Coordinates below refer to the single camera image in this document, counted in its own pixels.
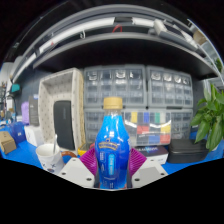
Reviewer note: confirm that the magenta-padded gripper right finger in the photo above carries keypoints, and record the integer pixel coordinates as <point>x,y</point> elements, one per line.
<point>150,171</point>

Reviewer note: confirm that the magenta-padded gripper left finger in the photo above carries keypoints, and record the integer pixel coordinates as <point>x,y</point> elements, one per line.
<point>77,172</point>

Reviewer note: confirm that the blue drink bottle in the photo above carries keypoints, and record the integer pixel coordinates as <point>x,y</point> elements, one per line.
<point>112,146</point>

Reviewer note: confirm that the black box with white label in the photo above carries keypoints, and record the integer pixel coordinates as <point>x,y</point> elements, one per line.
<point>153,154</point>

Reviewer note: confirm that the yellow multimeter with red leads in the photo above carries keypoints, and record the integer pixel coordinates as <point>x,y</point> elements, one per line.
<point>83,149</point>

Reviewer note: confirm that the metal spoon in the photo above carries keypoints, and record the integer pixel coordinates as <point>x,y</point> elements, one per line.
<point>54,145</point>

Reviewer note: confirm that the clear organiser with coloured parts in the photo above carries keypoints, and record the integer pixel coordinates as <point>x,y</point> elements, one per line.
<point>148,128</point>

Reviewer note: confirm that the black zip case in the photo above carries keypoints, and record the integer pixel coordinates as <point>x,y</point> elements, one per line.
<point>188,150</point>

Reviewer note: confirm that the black rectangular speaker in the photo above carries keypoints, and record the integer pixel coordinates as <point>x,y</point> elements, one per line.
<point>64,125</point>

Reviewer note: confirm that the wide grey drawer cabinet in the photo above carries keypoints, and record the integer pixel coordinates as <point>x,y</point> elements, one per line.
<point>181,125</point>

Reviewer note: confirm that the small white box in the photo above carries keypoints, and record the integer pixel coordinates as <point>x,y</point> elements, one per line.
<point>33,136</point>

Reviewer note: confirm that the blue box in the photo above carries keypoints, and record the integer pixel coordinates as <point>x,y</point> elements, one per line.
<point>17,132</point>

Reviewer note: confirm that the dark grey upright box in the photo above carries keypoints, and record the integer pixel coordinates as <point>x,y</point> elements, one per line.
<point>33,111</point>

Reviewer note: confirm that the small brown cardboard box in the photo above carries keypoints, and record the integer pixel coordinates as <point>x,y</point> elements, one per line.
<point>6,142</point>

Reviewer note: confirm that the green potted plant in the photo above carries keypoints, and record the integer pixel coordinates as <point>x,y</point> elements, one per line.
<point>210,123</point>

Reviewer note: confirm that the purple bag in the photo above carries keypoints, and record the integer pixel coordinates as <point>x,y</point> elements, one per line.
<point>25,113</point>

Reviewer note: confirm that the grey small-parts drawer cabinet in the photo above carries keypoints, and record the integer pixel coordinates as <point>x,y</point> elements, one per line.
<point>170,88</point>
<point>115,86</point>

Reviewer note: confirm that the beige dotted open case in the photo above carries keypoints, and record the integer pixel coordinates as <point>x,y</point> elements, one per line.
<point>61,86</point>

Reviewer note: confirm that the white shelf unit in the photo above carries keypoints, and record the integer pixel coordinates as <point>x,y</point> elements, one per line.
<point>200,37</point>

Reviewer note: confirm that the long white light bar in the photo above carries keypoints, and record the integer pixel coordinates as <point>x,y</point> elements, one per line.
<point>83,28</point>

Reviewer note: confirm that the dark grey wall shelf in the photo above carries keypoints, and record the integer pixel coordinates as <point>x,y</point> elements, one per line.
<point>126,50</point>

